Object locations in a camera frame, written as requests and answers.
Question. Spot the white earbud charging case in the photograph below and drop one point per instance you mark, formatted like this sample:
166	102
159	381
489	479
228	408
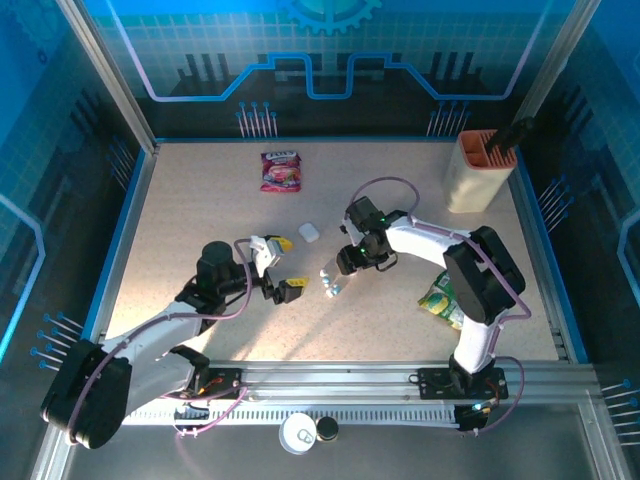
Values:
308	233

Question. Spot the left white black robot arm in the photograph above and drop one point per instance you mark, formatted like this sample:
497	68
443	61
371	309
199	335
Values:
150	330

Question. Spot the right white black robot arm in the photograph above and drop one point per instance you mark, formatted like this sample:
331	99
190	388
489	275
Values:
425	240

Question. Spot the red candy bag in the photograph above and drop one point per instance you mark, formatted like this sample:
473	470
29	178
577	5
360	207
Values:
280	172

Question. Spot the green snack bag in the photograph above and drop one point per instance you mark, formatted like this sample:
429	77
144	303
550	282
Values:
435	302

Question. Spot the beige utensil holder orange top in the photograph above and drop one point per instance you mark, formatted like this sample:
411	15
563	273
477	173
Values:
475	185

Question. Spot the black round cap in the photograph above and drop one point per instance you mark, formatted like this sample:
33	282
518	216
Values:
327	429

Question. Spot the white pull-tab can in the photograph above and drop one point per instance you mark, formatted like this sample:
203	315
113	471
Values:
297	433

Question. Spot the small electronics board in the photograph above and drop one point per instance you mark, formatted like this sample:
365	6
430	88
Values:
472	417

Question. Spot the aluminium mounting rail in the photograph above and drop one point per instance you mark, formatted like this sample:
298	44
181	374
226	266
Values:
325	377

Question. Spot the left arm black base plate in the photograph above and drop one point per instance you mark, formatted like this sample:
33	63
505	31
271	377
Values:
225	382

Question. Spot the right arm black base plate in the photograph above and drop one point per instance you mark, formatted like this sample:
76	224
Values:
435	382

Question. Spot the aluminium frame post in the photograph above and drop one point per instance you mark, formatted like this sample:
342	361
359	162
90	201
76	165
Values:
555	55
110	75

